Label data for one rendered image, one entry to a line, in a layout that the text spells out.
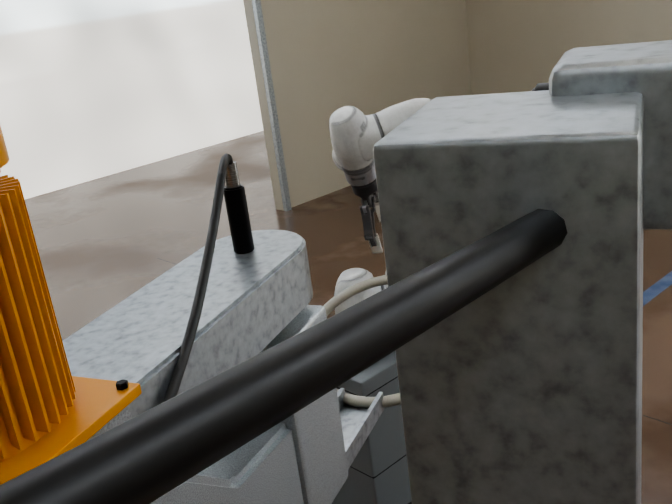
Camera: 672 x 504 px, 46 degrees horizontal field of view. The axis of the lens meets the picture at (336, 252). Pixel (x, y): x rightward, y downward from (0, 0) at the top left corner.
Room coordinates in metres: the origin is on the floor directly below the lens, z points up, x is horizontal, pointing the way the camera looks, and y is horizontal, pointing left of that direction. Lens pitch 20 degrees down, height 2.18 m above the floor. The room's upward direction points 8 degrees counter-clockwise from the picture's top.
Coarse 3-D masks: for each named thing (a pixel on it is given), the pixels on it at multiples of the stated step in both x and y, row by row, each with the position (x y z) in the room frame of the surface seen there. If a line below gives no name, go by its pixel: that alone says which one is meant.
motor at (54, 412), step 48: (0, 144) 0.85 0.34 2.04; (0, 192) 0.84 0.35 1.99; (0, 240) 0.81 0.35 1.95; (0, 288) 0.79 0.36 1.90; (0, 336) 0.77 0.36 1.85; (48, 336) 0.84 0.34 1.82; (0, 384) 0.76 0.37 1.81; (48, 384) 0.80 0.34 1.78; (96, 384) 0.92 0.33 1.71; (0, 432) 0.77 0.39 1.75; (48, 432) 0.79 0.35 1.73; (0, 480) 0.72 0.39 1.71
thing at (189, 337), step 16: (224, 160) 1.36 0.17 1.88; (224, 176) 1.33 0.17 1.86; (208, 240) 1.21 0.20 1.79; (208, 256) 1.18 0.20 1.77; (208, 272) 1.16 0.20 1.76; (192, 304) 1.11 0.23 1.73; (192, 320) 1.08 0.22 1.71; (192, 336) 1.06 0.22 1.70; (176, 368) 1.01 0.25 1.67; (176, 384) 0.99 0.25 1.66
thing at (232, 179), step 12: (228, 168) 1.42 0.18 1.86; (228, 180) 1.42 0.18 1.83; (228, 192) 1.42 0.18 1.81; (240, 192) 1.42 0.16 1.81; (228, 204) 1.42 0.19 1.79; (240, 204) 1.42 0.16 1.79; (228, 216) 1.43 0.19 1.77; (240, 216) 1.42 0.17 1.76; (240, 228) 1.42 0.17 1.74; (240, 240) 1.42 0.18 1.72; (252, 240) 1.43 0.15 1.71; (240, 252) 1.42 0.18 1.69
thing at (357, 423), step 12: (348, 408) 1.83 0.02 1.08; (360, 408) 1.83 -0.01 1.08; (372, 408) 1.75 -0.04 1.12; (384, 408) 1.82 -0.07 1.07; (348, 420) 1.78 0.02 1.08; (360, 420) 1.77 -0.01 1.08; (372, 420) 1.74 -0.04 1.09; (348, 432) 1.72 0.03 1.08; (360, 432) 1.66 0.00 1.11; (348, 444) 1.61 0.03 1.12; (360, 444) 1.66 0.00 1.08; (348, 456) 1.59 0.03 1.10; (348, 468) 1.58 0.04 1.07
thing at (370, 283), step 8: (368, 280) 2.24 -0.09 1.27; (376, 280) 2.23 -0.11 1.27; (384, 280) 2.23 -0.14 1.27; (352, 288) 2.23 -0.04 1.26; (360, 288) 2.23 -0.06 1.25; (368, 288) 2.23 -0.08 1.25; (336, 296) 2.21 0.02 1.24; (344, 296) 2.21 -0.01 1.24; (328, 304) 2.19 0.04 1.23; (336, 304) 2.20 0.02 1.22; (328, 312) 2.18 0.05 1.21; (344, 400) 1.85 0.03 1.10; (352, 400) 1.84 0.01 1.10; (360, 400) 1.83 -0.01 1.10; (368, 400) 1.82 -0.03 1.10; (384, 400) 1.81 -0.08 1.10; (392, 400) 1.80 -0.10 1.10; (400, 400) 1.80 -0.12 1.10
